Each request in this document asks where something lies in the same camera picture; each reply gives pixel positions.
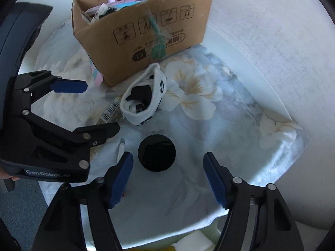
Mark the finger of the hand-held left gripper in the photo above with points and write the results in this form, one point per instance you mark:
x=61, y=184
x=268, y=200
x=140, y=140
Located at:
x=104, y=130
x=69, y=86

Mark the person's left hand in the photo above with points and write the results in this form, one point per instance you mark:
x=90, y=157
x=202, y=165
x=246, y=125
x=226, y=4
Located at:
x=7, y=175

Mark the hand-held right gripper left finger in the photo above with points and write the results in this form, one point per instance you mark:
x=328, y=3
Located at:
x=121, y=177

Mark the packet with barcode label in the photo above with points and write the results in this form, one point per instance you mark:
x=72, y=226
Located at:
x=108, y=111

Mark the white and black patterned sock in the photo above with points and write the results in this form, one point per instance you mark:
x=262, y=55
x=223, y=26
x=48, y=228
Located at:
x=157, y=94

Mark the black round lid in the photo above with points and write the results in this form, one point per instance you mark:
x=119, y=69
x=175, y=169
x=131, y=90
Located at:
x=157, y=153

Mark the floral printed cloth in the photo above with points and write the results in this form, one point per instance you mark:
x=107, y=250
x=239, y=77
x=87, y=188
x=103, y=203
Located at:
x=209, y=125

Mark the small white stick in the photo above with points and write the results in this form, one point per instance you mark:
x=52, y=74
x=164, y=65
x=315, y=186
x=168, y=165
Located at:
x=121, y=151

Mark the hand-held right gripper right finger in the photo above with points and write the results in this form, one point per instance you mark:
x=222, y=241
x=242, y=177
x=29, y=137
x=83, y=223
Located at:
x=214, y=180

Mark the brown cardboard box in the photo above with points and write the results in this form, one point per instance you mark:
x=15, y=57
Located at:
x=117, y=55

